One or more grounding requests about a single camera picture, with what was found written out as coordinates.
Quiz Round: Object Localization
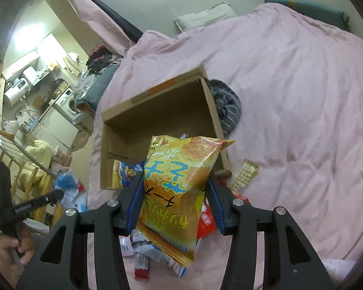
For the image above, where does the black bed frame bar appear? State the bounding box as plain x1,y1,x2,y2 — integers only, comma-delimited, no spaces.
62,0,144,42

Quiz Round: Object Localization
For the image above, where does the yellow snack bag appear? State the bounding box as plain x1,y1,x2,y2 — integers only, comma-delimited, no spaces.
137,135,235,268

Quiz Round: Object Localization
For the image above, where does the pale yellow cloth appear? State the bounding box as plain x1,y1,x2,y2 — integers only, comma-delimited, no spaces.
20,140,54,188

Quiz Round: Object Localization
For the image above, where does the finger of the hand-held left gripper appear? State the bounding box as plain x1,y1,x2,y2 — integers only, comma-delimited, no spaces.
11,190,65,218

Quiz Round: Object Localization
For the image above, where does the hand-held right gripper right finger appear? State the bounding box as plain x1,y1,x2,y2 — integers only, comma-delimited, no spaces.
207,174,336,290

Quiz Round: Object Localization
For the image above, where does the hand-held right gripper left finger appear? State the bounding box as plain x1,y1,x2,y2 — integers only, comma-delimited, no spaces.
16,172,146,290

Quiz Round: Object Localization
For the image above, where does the white pillow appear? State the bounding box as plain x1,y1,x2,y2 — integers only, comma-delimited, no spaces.
174,3,238,32

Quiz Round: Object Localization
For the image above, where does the pink blanket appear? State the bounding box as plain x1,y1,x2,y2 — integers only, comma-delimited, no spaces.
56,0,363,290

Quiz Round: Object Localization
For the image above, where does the beige cracker packet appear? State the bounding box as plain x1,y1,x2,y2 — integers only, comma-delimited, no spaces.
231,159,260,194

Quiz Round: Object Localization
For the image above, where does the pile of dark clothes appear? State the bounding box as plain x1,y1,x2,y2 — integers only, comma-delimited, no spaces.
86,45,122,76

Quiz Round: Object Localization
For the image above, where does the teal cushion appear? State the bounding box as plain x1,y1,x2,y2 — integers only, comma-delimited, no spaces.
264,0,350,32

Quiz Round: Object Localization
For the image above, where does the white and blue snack packet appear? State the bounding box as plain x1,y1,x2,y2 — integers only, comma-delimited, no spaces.
130,228,189,278

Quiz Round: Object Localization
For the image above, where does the white cabinet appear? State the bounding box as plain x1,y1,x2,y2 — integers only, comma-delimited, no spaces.
33,106,80,152

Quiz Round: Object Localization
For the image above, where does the grey striped cloth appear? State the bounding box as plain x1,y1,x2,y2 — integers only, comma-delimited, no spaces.
208,79,242,135

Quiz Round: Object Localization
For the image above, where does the small pink packet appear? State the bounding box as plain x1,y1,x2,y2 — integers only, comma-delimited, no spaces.
119,236,134,257

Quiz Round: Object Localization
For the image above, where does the red and white snack packet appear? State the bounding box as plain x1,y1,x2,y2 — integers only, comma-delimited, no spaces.
227,184,251,206

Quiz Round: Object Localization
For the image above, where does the person's left hand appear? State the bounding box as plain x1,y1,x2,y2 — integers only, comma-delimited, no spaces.
0,224,35,278

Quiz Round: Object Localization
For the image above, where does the white washing machine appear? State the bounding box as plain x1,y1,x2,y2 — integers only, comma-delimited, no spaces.
59,89,83,122

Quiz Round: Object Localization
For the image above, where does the blue and white package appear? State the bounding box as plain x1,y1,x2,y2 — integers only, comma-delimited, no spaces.
53,171,86,206

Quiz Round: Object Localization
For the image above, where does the cardboard box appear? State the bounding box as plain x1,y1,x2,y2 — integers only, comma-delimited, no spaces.
100,64,232,191

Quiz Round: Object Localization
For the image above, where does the wooden rack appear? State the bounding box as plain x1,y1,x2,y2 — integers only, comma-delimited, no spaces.
0,124,64,218

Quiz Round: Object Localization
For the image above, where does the red stick packet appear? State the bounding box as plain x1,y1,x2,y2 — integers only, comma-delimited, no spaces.
134,252,150,279

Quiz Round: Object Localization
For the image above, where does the white water heater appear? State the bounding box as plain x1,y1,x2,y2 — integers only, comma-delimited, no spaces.
2,78,28,107

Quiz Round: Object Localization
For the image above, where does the grey ribbed hose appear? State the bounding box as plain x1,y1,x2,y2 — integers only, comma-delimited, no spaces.
23,217,51,235

